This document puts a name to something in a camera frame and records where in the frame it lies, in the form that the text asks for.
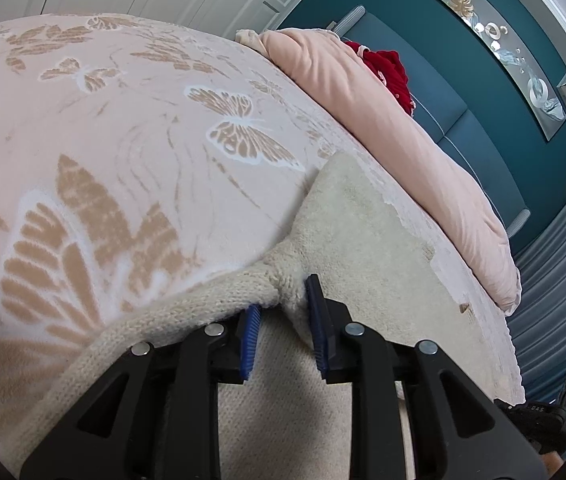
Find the red knitted garment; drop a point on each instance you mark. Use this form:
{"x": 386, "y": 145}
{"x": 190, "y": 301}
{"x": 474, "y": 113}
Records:
{"x": 388, "y": 67}

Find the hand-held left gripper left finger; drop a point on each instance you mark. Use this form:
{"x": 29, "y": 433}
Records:
{"x": 250, "y": 340}

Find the long framed wall picture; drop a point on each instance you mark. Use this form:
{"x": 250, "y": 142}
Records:
{"x": 508, "y": 55}

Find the cream cloth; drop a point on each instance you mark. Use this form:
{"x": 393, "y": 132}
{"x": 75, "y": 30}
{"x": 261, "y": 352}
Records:
{"x": 249, "y": 39}

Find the pink pillow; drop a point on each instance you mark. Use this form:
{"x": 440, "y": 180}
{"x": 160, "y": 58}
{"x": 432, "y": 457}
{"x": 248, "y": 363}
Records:
{"x": 388, "y": 125}

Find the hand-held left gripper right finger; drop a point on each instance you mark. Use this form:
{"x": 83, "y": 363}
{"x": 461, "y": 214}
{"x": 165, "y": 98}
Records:
{"x": 316, "y": 330}

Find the grey headboard side roll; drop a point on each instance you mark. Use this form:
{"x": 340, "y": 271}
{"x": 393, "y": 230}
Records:
{"x": 349, "y": 19}
{"x": 519, "y": 222}

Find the blue padded headboard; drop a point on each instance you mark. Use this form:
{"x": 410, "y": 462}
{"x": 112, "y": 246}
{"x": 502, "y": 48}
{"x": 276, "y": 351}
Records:
{"x": 483, "y": 160}

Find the cream knitted sweater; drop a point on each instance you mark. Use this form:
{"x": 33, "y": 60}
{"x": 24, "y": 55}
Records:
{"x": 363, "y": 220}

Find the pink butterfly print blanket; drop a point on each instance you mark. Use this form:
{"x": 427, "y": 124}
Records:
{"x": 113, "y": 135}

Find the grey curtain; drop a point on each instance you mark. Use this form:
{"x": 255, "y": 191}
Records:
{"x": 558, "y": 285}

